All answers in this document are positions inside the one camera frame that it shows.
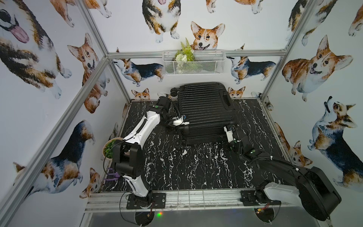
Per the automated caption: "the black hard-shell suitcase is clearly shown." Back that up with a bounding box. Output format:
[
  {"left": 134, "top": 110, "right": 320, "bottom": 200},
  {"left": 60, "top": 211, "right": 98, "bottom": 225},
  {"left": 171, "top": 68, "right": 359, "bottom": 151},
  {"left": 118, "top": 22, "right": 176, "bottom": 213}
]
[{"left": 177, "top": 82, "right": 239, "bottom": 145}]

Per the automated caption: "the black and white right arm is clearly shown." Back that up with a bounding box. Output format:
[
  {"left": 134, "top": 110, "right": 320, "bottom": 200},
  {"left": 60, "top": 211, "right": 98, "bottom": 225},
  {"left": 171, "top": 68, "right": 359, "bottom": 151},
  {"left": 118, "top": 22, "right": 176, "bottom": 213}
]
[{"left": 224, "top": 124, "right": 342, "bottom": 221}]

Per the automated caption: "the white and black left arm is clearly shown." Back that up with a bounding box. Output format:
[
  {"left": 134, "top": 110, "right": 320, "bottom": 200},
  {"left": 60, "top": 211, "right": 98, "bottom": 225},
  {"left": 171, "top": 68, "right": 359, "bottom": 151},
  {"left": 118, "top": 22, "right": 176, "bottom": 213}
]
[{"left": 111, "top": 96, "right": 184, "bottom": 200}]

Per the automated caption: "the green fern with white flower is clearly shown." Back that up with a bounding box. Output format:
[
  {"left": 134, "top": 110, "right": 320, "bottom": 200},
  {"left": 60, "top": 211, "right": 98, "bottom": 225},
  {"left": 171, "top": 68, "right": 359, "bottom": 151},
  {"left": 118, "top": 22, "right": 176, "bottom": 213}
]
[{"left": 174, "top": 38, "right": 195, "bottom": 74}]

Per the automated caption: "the potted green succulent plant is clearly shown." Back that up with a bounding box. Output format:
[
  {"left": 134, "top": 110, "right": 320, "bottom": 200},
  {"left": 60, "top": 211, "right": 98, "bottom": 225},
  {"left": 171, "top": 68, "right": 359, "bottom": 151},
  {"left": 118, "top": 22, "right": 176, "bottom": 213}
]
[{"left": 102, "top": 137, "right": 123, "bottom": 159}]

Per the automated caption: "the purple pink garden fork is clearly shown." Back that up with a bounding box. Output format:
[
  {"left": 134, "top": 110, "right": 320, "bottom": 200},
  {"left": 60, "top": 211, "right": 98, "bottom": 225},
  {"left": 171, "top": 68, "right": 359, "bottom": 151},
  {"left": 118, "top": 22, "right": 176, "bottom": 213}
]
[{"left": 104, "top": 168, "right": 121, "bottom": 182}]

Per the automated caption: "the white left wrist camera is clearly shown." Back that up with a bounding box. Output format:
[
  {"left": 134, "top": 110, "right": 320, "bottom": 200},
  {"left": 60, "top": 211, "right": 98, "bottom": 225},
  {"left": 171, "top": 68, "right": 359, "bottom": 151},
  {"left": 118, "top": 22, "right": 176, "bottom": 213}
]
[{"left": 172, "top": 115, "right": 190, "bottom": 126}]

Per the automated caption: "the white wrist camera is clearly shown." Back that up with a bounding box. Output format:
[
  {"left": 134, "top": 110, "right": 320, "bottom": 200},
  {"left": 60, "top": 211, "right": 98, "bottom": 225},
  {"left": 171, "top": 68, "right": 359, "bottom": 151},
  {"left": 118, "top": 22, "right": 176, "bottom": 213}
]
[
  {"left": 172, "top": 115, "right": 190, "bottom": 126},
  {"left": 224, "top": 126, "right": 234, "bottom": 143}
]

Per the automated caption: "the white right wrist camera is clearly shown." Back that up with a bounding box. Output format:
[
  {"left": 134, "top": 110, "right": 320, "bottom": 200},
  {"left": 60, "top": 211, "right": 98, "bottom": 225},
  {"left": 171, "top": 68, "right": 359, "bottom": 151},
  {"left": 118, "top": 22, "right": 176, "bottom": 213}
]
[{"left": 224, "top": 126, "right": 234, "bottom": 143}]

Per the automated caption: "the white wire mesh basket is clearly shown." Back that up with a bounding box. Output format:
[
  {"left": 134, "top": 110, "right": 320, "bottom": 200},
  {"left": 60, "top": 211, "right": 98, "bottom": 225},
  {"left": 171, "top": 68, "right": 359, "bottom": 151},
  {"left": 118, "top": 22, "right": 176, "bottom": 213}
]
[{"left": 162, "top": 51, "right": 226, "bottom": 75}]

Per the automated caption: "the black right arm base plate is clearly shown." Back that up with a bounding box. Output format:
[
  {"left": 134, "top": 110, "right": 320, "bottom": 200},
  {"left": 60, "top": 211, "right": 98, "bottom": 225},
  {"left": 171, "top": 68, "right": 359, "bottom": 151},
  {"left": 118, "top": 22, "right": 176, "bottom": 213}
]
[{"left": 240, "top": 190, "right": 281, "bottom": 206}]

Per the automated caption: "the aluminium front rail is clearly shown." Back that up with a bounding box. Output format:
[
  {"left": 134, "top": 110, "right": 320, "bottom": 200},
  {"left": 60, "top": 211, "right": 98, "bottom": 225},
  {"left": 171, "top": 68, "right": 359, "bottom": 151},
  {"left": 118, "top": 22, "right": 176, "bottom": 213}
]
[{"left": 84, "top": 188, "right": 318, "bottom": 213}]

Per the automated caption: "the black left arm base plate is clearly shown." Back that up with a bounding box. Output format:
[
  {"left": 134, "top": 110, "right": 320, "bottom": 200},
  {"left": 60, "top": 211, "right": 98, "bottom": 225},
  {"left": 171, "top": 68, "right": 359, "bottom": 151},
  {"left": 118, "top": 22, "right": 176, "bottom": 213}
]
[{"left": 126, "top": 192, "right": 166, "bottom": 210}]

